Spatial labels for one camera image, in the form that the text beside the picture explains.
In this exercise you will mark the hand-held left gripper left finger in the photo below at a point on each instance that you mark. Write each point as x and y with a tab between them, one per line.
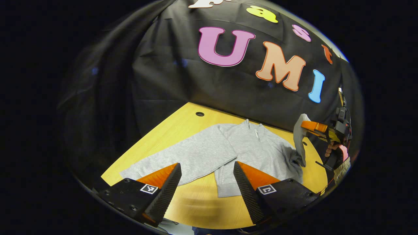
166	192

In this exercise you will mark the gray sweatshirt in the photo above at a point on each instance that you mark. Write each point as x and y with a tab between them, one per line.
254	147

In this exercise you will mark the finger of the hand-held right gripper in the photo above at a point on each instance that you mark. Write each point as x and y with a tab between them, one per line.
318	128

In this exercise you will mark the black backdrop cloth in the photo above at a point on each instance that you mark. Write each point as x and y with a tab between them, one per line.
156	81

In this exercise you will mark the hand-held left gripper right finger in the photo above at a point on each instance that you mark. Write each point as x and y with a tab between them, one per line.
248	192

